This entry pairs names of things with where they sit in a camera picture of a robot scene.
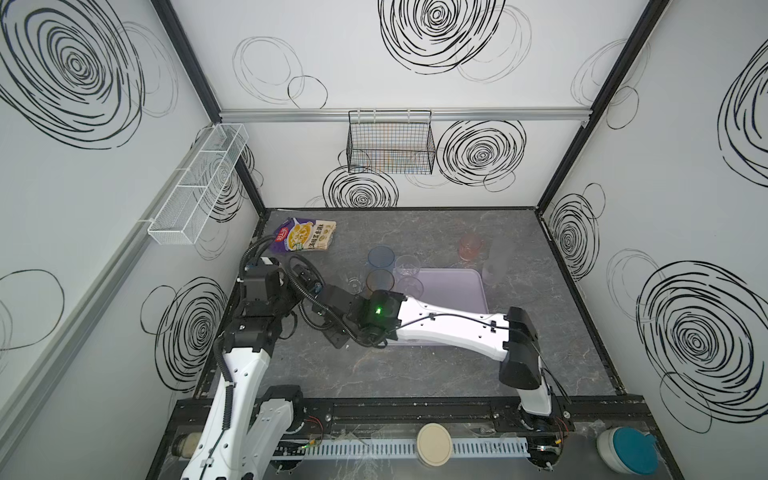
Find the teal lidded white container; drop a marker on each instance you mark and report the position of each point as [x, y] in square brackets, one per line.
[627, 450]

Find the blue frosted cup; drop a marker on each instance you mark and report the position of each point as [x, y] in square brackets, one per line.
[381, 257]

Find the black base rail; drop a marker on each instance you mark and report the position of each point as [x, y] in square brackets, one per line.
[502, 414]

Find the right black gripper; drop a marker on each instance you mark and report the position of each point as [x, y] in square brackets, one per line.
[330, 323]

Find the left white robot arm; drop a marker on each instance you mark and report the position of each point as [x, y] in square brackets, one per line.
[241, 432]

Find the lilac plastic tray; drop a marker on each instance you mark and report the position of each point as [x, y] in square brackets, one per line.
[454, 289]

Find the beige jar lying down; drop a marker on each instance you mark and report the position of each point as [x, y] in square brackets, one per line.
[185, 445]

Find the purple yellow food packet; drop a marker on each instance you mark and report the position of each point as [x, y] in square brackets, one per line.
[301, 234]

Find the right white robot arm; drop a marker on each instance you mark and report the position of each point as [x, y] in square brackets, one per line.
[386, 316]

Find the clear glass left middle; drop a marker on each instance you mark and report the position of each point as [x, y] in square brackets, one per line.
[353, 282]

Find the black wire wall basket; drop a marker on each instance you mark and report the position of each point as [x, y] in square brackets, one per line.
[391, 141]

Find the yellow transparent cup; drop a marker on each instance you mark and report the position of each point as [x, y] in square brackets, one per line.
[379, 279]

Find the beige round lid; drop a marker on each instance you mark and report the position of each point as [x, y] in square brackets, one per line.
[434, 445]

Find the white slotted cable duct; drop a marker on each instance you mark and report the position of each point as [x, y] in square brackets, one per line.
[354, 449]

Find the frosted clear cup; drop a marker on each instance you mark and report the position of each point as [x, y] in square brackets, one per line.
[494, 268]

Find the pink transparent cup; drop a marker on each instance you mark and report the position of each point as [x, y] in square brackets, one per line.
[469, 246]

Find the clear faceted glass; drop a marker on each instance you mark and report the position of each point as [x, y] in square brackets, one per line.
[407, 266]
[410, 286]

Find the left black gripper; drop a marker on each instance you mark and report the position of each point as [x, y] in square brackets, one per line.
[306, 279]

